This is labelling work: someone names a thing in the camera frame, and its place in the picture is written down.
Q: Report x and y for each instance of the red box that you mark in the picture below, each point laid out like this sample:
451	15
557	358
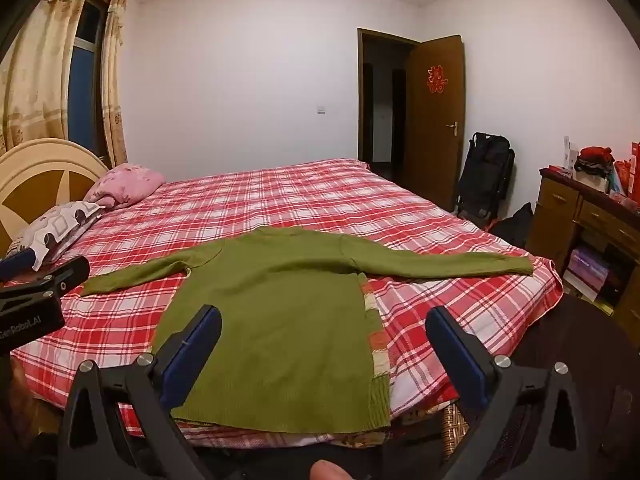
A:
635	170

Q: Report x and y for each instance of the brown wooden dresser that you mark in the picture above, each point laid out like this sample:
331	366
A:
555	200

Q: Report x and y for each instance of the person's right hand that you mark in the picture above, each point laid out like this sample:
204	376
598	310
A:
330	471

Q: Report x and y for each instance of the narrow beige floral curtain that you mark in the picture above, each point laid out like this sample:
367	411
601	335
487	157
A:
114	85

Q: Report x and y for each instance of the red paper door decoration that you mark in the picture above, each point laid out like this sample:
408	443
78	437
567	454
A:
434	79

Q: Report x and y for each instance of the dark wooden door frame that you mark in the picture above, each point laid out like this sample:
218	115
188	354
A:
360	110

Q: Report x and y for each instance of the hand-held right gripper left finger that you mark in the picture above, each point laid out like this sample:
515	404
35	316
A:
192	350

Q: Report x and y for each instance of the cream wooden headboard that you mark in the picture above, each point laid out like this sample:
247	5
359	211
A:
30	160

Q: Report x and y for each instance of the white patterned pillow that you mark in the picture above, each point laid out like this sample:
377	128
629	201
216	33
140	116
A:
60	225

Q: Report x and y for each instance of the purple packages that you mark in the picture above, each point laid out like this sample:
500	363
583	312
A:
587	270

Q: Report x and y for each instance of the black folded stroller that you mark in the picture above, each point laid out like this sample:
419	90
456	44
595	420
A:
487	170

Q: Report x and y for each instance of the window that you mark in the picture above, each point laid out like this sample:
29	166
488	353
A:
82	85

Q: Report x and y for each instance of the wide beige floral curtain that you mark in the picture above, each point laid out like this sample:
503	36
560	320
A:
35	85

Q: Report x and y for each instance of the red plaid bed sheet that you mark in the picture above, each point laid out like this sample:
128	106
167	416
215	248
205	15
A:
300	195

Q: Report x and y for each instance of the white carton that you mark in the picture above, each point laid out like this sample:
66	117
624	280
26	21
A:
568	152

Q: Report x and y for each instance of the black bag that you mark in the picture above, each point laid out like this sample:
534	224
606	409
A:
515	225

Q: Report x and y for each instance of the yellow floral blanket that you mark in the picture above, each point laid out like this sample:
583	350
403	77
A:
360	439

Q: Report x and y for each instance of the brown wooden door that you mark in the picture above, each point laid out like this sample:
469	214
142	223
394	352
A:
435	150

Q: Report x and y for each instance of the wicker basket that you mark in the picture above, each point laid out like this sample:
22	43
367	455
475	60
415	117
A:
452	430

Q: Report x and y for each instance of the pile of red clothes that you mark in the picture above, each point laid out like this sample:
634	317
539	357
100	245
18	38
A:
595	155

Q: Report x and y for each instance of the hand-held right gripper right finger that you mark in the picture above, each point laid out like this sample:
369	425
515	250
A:
457	355

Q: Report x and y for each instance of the green striped knit sweater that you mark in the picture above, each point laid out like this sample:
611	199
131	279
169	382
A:
275	310

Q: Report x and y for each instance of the pink pillow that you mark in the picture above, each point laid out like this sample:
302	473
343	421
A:
130	180

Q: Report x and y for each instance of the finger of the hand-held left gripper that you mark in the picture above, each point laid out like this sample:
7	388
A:
60	277
15	266

